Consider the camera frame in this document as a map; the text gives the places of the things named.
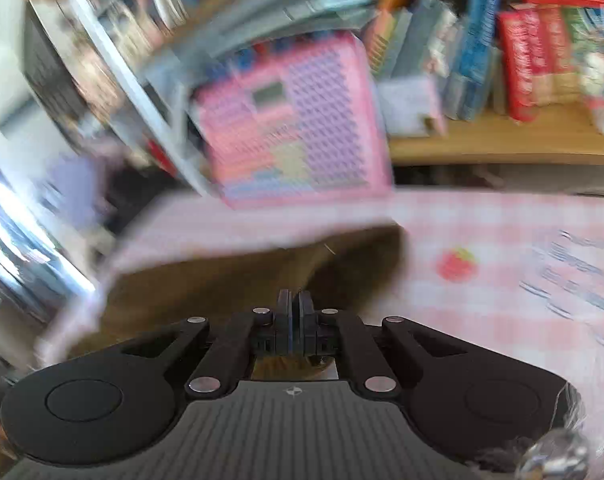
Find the white bookshelf upright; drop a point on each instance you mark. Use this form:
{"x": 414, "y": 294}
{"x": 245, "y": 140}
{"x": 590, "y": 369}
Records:
{"x": 159, "y": 128}

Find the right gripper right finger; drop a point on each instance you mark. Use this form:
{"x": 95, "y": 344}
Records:
{"x": 342, "y": 336}

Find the clear plastic card case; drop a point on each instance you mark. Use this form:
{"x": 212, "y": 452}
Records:
{"x": 411, "y": 107}

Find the colourful candy bouquet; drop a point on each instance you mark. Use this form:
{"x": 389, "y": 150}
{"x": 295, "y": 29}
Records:
{"x": 590, "y": 61}

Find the pink learning keyboard tablet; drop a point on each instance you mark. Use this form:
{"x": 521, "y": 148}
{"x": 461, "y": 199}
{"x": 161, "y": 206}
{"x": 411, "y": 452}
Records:
{"x": 293, "y": 121}

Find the pink checkered cartoon desk mat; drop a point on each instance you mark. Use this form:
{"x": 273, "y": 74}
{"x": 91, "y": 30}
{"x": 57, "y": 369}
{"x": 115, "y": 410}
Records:
{"x": 521, "y": 274}

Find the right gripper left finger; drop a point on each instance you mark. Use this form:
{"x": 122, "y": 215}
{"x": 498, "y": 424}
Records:
{"x": 246, "y": 337}

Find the lavender folded cloth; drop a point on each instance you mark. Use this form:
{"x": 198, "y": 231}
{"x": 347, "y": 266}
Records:
{"x": 75, "y": 188}

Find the brown corduroy pants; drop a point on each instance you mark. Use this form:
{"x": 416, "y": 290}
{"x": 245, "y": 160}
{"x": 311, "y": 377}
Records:
{"x": 344, "y": 270}

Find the wooden shelf board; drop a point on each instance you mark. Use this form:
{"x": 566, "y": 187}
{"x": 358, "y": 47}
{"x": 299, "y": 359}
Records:
{"x": 558, "y": 134}

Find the red dictionary book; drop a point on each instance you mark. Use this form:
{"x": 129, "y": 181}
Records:
{"x": 525, "y": 61}

